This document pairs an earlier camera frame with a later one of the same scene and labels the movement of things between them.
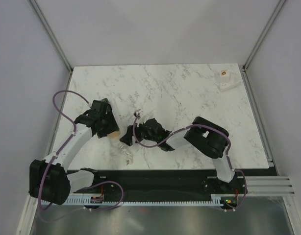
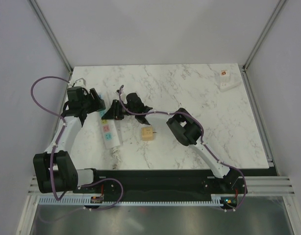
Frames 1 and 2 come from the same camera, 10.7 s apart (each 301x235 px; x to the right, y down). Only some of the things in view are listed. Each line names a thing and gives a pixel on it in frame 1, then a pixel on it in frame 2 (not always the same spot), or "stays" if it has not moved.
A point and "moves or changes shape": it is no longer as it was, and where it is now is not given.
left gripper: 112,126 -> 97,103
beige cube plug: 114,134 moves or changes shape
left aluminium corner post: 53,37 stays
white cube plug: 225,76 stays
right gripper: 127,138 -> 114,112
